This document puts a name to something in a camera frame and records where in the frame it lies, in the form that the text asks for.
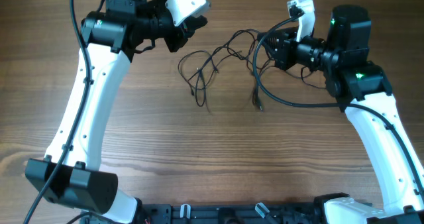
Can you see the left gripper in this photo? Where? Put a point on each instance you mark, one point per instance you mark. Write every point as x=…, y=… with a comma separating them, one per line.
x=183, y=32

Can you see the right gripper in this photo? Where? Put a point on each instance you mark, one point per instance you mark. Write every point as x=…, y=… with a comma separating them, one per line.
x=282, y=52

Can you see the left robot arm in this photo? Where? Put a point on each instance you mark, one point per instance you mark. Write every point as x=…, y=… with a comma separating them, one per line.
x=109, y=37

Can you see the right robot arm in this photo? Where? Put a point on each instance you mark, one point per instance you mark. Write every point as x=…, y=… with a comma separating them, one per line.
x=361, y=91

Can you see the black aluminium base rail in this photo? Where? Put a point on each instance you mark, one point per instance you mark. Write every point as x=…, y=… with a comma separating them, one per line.
x=284, y=213

